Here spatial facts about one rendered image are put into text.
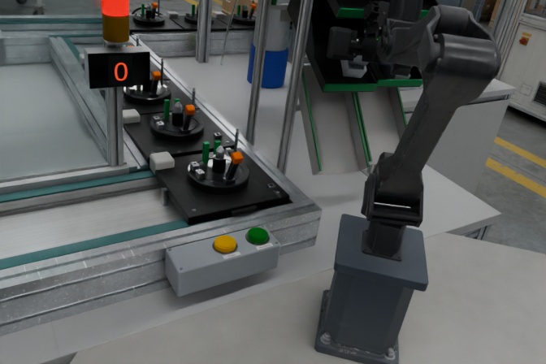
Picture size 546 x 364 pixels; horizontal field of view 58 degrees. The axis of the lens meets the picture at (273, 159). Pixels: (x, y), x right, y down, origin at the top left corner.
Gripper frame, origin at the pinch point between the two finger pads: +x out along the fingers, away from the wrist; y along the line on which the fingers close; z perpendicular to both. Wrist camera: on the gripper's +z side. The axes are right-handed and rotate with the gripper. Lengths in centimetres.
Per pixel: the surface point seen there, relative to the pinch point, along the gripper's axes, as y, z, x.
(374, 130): -14.8, -19.4, 15.7
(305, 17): 10.0, 5.2, 8.6
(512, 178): -219, -68, 179
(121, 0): 48.3, 3.0, 4.0
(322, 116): 0.6, -16.8, 14.4
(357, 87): -2.1, -8.4, 3.2
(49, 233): 59, -43, 2
